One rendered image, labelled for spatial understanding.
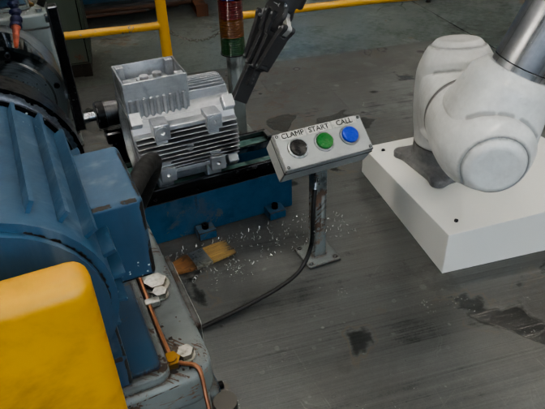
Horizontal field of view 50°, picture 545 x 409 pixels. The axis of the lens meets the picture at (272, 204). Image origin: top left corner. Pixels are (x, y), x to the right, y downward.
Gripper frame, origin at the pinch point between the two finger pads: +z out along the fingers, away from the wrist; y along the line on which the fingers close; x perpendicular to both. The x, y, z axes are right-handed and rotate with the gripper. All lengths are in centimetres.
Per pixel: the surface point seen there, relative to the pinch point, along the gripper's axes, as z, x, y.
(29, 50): 14.7, -33.1, -29.0
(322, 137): -0.1, 6.1, 20.9
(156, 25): 31, 56, -219
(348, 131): -2.6, 10.5, 20.9
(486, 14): -69, 341, -283
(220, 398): 10, -29, 70
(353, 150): -0.2, 11.6, 23.1
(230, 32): -3.8, 8.9, -33.3
